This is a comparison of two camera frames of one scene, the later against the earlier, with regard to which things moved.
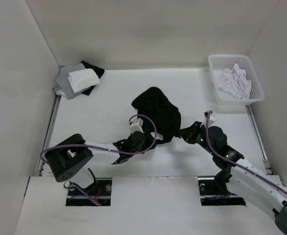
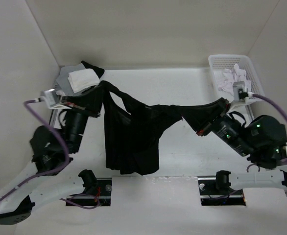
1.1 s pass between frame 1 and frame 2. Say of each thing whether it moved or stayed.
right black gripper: moved
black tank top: moved
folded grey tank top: stayed
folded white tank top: stayed
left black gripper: moved
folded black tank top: stayed
